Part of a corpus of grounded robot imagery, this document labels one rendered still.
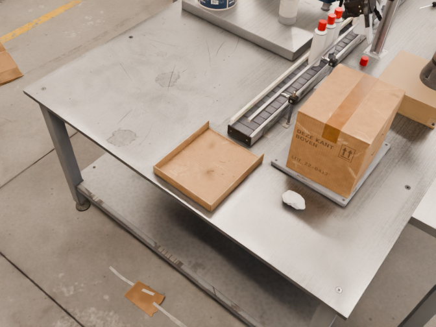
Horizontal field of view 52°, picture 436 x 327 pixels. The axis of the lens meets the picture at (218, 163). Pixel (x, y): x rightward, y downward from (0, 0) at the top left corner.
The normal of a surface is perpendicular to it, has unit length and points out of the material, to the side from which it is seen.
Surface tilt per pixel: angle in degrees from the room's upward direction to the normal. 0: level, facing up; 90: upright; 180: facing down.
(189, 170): 0
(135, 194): 0
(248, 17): 0
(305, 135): 90
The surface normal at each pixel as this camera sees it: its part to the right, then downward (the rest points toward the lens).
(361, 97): 0.03, -0.65
